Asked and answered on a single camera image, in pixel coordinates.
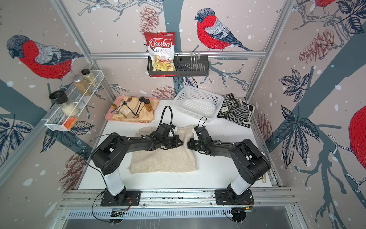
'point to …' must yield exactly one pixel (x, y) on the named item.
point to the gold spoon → (114, 106)
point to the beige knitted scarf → (177, 158)
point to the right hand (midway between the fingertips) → (185, 143)
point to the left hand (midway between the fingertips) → (186, 141)
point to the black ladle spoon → (141, 99)
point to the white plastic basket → (200, 104)
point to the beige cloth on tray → (133, 109)
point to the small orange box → (69, 122)
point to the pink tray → (111, 111)
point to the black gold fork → (125, 103)
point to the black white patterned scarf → (236, 110)
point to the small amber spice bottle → (148, 105)
